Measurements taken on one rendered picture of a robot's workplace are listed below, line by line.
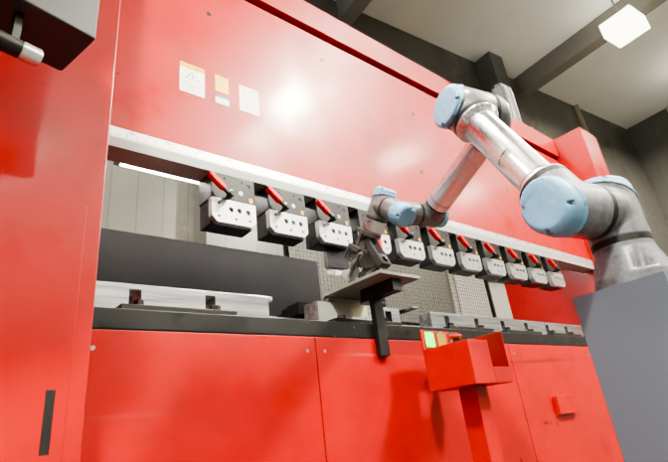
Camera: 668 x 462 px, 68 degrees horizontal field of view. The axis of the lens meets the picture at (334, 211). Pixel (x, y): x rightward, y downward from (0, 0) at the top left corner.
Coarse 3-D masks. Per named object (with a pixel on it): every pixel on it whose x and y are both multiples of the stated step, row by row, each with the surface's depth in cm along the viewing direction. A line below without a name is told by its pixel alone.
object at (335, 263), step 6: (324, 252) 172; (330, 252) 172; (336, 252) 174; (342, 252) 176; (324, 258) 171; (330, 258) 171; (336, 258) 173; (342, 258) 175; (324, 264) 171; (330, 264) 170; (336, 264) 172; (342, 264) 174; (348, 264) 176; (330, 270) 170; (336, 270) 172; (342, 270) 174
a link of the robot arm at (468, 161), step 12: (504, 108) 129; (504, 120) 130; (468, 144) 141; (456, 156) 146; (468, 156) 141; (480, 156) 140; (456, 168) 145; (468, 168) 143; (444, 180) 149; (456, 180) 146; (468, 180) 146; (432, 192) 154; (444, 192) 150; (456, 192) 149; (420, 204) 156; (432, 204) 154; (444, 204) 152; (432, 216) 156; (444, 216) 158
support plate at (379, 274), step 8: (376, 272) 145; (384, 272) 145; (392, 272) 147; (360, 280) 149; (368, 280) 150; (376, 280) 151; (408, 280) 155; (336, 288) 157; (344, 288) 155; (352, 288) 156; (360, 288) 157; (328, 296) 162; (336, 296) 163; (344, 296) 164; (352, 296) 165; (360, 296) 166
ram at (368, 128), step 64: (128, 0) 154; (192, 0) 172; (128, 64) 145; (192, 64) 161; (256, 64) 181; (320, 64) 207; (128, 128) 136; (192, 128) 151; (256, 128) 168; (320, 128) 190; (384, 128) 219; (256, 192) 165; (320, 192) 176; (512, 192) 279
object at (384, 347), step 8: (384, 280) 152; (392, 280) 149; (400, 280) 151; (368, 288) 156; (376, 288) 153; (384, 288) 151; (392, 288) 148; (400, 288) 150; (368, 296) 156; (376, 296) 153; (384, 296) 154; (376, 304) 154; (376, 312) 152; (376, 320) 151; (384, 320) 153; (376, 328) 150; (384, 328) 152; (376, 336) 150; (384, 336) 150; (376, 344) 149; (384, 344) 149; (384, 352) 148
